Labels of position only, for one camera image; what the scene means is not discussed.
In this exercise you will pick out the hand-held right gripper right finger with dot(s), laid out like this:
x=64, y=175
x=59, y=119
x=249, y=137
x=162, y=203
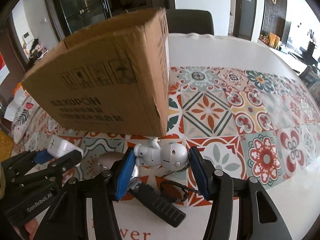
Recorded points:
x=198, y=175

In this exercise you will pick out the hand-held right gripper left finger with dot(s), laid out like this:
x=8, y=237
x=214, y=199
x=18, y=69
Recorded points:
x=123, y=175

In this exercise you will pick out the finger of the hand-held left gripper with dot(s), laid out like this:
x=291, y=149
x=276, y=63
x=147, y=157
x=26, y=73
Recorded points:
x=70, y=158
x=42, y=157

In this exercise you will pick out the white cube charger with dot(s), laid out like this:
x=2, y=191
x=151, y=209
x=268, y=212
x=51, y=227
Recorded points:
x=63, y=146

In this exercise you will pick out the white robot toy figure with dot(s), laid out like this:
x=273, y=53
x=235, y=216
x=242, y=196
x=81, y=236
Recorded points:
x=172, y=155

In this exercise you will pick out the brown cardboard box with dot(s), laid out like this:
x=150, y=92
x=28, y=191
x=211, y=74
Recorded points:
x=100, y=92

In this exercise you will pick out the person's left hand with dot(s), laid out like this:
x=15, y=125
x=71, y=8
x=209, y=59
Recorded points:
x=31, y=226

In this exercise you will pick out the yellow woven box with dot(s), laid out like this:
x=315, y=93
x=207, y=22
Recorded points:
x=3, y=142

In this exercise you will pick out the printed fabric tissue pouch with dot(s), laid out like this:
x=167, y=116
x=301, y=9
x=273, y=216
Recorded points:
x=21, y=115

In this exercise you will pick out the white television cabinet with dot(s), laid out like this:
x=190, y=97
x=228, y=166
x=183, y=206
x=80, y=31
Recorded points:
x=287, y=57

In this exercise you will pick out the dark slatted dining chair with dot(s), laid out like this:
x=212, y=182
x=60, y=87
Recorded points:
x=311, y=78

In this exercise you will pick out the grey dining chair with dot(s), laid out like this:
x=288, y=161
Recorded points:
x=190, y=21

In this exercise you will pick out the yellow paper bags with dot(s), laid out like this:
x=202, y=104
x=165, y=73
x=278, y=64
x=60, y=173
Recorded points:
x=274, y=40

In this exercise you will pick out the dark glass sliding door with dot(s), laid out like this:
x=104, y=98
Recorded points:
x=82, y=5

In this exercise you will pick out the television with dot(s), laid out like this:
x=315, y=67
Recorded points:
x=303, y=37

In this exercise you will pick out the dark interior door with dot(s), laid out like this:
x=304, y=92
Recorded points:
x=246, y=7

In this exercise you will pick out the white light switch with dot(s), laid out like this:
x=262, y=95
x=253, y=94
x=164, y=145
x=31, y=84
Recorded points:
x=44, y=20

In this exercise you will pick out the dark slatted wall panel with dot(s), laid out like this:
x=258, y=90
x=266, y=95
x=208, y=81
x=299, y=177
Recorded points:
x=273, y=12

